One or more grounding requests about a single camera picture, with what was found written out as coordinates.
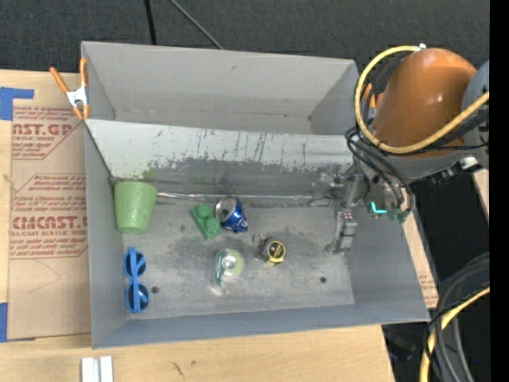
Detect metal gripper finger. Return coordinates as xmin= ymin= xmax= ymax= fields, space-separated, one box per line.
xmin=324 ymin=210 xmax=359 ymax=255
xmin=317 ymin=173 xmax=348 ymax=208

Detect yellow and black tape measure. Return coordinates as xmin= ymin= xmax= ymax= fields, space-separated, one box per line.
xmin=255 ymin=234 xmax=288 ymax=267

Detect grey metal bin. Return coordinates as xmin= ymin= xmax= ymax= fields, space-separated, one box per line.
xmin=80 ymin=41 xmax=433 ymax=349

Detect blue drink can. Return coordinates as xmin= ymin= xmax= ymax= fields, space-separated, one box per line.
xmin=214 ymin=195 xmax=250 ymax=234

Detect green toy brick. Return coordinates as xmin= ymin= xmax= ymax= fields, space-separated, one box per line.
xmin=189 ymin=201 xmax=223 ymax=241

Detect green plastic cup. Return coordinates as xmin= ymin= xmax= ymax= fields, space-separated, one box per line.
xmin=114 ymin=180 xmax=159 ymax=236

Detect blue sunglasses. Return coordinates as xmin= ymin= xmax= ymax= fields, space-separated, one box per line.
xmin=122 ymin=246 xmax=150 ymax=314

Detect brown cardboard board, red print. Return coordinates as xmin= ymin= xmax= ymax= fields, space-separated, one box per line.
xmin=0 ymin=68 xmax=441 ymax=344

